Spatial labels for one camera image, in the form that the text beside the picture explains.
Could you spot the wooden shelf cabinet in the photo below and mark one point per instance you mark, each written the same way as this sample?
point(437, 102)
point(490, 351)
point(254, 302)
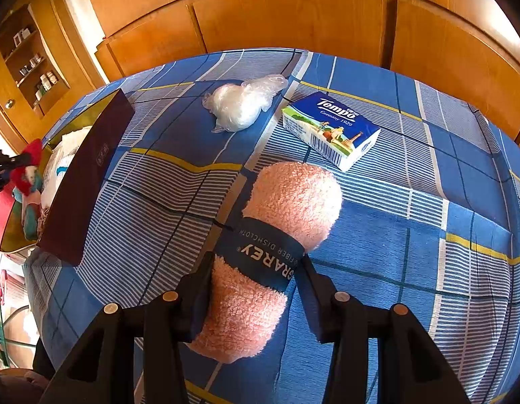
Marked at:
point(7, 71)

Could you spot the red fluffy plush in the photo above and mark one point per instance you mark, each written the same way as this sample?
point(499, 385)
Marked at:
point(35, 148)

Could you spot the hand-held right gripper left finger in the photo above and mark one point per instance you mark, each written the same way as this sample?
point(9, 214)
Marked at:
point(197, 303)

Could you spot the white cloth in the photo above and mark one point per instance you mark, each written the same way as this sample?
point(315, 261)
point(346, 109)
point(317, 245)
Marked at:
point(62, 155)

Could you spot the clear plastic bag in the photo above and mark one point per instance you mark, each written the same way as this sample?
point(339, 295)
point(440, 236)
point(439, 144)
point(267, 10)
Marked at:
point(239, 109)

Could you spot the pink dishcloth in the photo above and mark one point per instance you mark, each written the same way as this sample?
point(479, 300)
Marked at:
point(285, 202)

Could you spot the pink cloth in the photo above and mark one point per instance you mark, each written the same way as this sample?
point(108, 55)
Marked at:
point(0, 223)

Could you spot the blue white tissue pack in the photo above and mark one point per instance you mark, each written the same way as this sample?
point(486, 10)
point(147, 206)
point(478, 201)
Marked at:
point(331, 122)

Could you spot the maroon gold-lined gift box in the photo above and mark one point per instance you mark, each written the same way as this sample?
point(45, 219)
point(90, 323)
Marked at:
point(87, 176)

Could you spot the wooden wardrobe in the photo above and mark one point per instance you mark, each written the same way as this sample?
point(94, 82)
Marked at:
point(285, 21)

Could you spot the teal fluffy plush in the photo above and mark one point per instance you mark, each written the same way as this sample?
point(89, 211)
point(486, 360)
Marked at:
point(28, 214)

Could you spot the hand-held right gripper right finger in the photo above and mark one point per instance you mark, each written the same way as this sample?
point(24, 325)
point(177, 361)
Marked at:
point(316, 311)

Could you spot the group of small bottles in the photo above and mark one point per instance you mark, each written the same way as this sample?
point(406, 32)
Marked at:
point(43, 82)

